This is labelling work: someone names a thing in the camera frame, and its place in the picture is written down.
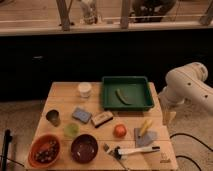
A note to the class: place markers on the orange bowl with beans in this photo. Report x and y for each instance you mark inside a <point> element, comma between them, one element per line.
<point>44,151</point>

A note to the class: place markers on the yellow handled scraper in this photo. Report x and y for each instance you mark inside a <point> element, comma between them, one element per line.
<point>143,136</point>

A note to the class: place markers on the green plastic tray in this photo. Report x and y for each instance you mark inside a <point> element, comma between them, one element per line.
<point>135,89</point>

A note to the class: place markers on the dark metal cup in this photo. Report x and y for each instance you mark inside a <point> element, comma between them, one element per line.
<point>53,117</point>

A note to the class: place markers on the dark maroon bowl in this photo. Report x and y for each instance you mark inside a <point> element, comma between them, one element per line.
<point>84,148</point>

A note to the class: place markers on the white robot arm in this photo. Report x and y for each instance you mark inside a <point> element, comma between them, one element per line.
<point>187,82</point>

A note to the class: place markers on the small green cup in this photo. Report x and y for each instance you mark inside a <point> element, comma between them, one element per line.
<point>71,130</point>

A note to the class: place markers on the white paper cup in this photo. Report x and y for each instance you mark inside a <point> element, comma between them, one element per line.
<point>84,89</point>

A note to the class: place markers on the red apple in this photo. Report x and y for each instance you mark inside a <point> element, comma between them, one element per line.
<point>120,130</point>

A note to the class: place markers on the blue sponge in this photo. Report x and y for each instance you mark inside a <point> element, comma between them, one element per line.
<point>81,115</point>

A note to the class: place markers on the metal fork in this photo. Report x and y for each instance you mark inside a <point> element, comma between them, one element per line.
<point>112,152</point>

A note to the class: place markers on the green pepper in tray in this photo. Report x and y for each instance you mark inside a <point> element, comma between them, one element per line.
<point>121,97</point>

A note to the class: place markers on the black stand at left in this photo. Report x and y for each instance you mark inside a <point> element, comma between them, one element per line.
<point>4,156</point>

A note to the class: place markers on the white handled brush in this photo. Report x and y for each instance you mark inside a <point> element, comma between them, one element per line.
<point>120,152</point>

